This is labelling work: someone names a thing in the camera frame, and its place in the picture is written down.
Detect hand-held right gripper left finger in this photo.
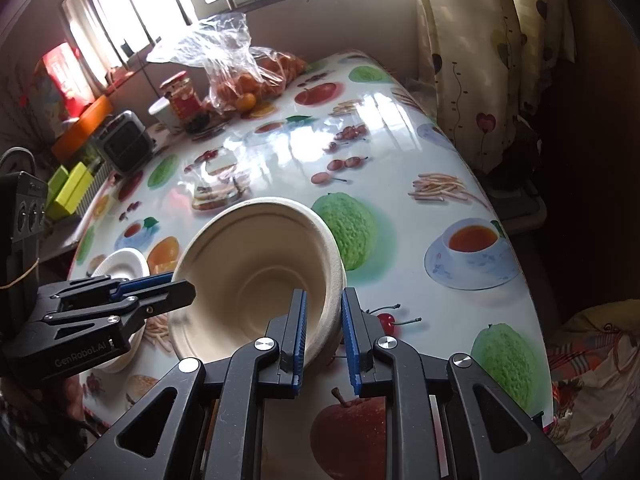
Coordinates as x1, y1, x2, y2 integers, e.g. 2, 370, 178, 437
59, 288, 308, 480

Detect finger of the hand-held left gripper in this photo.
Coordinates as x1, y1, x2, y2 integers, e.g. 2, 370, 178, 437
37, 272, 173, 312
42, 280, 197, 347

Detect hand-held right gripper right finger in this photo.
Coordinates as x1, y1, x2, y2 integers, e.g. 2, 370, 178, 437
340, 287, 583, 480

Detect white foam plate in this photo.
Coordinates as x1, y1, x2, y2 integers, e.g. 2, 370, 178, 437
90, 252, 151, 374
89, 247, 151, 373
90, 255, 151, 376

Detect striped grey box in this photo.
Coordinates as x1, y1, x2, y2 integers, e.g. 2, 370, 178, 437
75, 157, 111, 211

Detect green flat box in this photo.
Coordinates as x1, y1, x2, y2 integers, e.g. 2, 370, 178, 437
47, 165, 71, 201
52, 162, 96, 221

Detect small dark desk heater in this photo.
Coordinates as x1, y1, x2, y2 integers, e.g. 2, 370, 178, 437
92, 110, 155, 176

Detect orange box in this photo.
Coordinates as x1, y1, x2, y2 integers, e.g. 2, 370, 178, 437
51, 95, 115, 158

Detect white plastic tub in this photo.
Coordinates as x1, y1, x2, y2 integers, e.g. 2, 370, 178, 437
148, 97, 183, 135

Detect fruit printed tablecloth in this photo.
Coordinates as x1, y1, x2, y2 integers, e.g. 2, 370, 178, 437
65, 50, 553, 480

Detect red label glass jar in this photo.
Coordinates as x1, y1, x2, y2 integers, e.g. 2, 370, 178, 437
160, 71, 211, 133

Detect dried twigs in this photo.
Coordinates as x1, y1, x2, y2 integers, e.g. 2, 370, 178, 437
0, 65, 51, 151

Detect colourful printed carton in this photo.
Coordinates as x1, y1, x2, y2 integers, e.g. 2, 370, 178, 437
20, 42, 96, 133

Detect grey plastic bin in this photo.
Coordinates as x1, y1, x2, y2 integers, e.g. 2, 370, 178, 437
487, 180, 548, 233

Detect plaid cloth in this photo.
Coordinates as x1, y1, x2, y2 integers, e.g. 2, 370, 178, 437
545, 330, 636, 386

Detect plastic bag of oranges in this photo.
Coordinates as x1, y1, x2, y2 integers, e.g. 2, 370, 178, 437
145, 12, 308, 116

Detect floral printed blanket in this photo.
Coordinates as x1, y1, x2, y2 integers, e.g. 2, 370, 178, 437
547, 299, 640, 468

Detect patterned beige curtain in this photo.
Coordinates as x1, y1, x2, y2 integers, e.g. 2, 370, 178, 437
407, 0, 576, 176

